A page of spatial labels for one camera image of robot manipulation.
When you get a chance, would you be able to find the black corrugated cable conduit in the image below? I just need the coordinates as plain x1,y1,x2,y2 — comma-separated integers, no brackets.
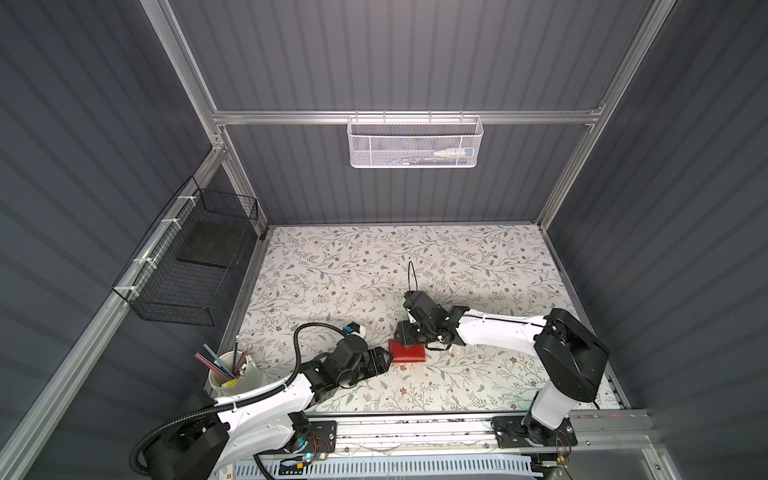
128,322,352,478

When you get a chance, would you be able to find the white wire mesh basket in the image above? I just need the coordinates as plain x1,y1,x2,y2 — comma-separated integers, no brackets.
346,115,484,169

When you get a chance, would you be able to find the red card holder wallet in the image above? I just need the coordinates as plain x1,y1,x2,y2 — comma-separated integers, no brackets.
388,339,427,364

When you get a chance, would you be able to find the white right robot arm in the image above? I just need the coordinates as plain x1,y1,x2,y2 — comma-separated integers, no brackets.
394,290,609,444

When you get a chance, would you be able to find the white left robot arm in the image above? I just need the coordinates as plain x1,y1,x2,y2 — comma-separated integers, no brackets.
129,333,393,479

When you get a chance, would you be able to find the white tube in basket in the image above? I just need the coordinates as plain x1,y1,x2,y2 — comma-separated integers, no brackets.
433,147,476,160

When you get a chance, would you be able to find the white pen cup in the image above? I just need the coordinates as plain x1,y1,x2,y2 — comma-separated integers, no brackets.
194,342,266,397

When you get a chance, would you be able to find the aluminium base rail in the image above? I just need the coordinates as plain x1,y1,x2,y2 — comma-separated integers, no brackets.
308,409,659,456

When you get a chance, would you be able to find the black wire basket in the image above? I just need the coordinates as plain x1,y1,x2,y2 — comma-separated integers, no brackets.
113,184,259,327

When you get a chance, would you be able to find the white slotted cable duct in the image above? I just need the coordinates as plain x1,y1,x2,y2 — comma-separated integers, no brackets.
262,454,544,479

